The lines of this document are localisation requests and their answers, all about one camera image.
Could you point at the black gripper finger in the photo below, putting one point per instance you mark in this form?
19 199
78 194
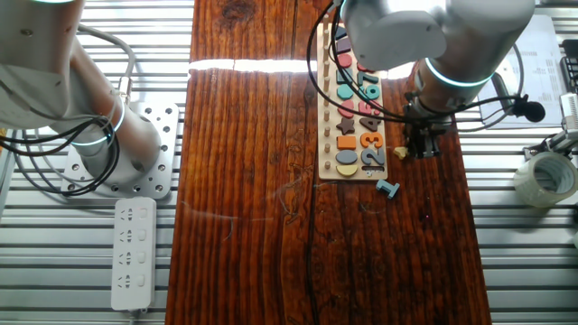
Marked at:
416 148
432 148

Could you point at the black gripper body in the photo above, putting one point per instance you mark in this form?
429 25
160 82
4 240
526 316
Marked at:
426 131

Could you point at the cream number one piece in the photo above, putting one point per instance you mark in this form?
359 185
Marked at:
400 152

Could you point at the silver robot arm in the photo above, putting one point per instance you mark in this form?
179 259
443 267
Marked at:
474 36

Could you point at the wooden shape puzzle board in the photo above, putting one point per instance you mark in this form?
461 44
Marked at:
321 171

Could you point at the grey number two piece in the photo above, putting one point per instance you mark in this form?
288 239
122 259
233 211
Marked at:
379 158

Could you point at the orange number three piece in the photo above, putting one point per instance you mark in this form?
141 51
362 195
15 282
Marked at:
371 140

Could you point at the blue-grey I-shaped piece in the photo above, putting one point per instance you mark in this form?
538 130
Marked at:
388 188

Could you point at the brown number four piece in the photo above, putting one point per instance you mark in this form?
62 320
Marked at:
370 124

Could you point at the pink number five piece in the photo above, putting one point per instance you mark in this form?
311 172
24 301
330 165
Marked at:
366 107

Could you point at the teal number six piece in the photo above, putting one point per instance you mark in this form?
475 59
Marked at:
372 92

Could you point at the orange rectangle piece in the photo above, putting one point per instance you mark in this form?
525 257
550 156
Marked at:
347 142

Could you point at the grey oval piece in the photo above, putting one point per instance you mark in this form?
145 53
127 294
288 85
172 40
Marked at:
346 157

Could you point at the yellow semicircle piece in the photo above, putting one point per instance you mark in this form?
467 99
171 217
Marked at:
347 170

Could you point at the brown star piece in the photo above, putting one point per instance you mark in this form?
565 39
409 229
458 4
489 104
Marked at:
346 126

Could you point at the dark green number seven piece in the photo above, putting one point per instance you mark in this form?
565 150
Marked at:
368 77

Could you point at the pink heart piece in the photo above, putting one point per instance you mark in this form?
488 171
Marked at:
347 109

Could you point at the red number eight piece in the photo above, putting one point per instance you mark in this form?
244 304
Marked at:
363 68

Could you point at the teal round piece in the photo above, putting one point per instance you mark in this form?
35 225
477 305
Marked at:
345 92

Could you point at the dark green square piece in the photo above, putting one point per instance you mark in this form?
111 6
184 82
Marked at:
343 77

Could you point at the clear tape roll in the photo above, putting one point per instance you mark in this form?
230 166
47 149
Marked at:
526 185

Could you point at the red circle piece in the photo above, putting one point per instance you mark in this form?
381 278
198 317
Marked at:
344 60

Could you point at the purple trapezoid piece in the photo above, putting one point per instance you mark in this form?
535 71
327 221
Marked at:
343 45

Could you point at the silver metal clamp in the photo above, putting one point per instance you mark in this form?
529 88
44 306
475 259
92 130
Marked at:
557 143

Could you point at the navy triangle piece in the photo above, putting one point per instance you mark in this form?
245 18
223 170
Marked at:
339 32

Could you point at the printed paper sheet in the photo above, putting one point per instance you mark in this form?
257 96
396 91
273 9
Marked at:
537 54

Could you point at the black keyboard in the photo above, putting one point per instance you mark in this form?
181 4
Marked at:
571 63

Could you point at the brown wooden plank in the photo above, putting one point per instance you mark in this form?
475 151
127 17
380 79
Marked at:
248 180

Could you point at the white power strip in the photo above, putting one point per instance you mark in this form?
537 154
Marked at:
133 253

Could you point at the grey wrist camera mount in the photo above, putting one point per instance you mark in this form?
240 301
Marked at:
501 90

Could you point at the silver ridged camera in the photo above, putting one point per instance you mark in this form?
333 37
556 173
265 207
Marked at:
570 113

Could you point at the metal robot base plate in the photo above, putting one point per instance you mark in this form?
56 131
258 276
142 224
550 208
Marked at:
162 135

